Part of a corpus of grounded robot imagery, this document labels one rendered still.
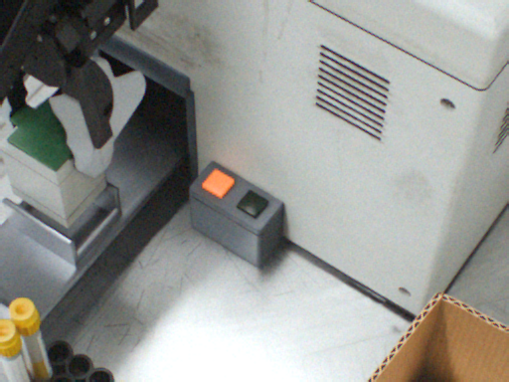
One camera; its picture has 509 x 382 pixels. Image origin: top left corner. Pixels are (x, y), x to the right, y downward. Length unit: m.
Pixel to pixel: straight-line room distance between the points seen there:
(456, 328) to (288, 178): 0.17
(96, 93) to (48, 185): 0.11
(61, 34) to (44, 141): 0.11
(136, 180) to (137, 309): 0.09
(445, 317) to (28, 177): 0.27
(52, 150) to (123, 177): 0.12
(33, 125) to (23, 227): 0.10
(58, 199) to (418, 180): 0.22
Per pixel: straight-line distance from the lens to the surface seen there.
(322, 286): 0.88
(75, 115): 0.73
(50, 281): 0.85
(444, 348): 0.76
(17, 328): 0.76
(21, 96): 0.79
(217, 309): 0.87
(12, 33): 0.65
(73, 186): 0.79
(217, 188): 0.86
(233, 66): 0.78
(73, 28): 0.68
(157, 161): 0.89
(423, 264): 0.81
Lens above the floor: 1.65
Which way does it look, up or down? 59 degrees down
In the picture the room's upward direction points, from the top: 1 degrees clockwise
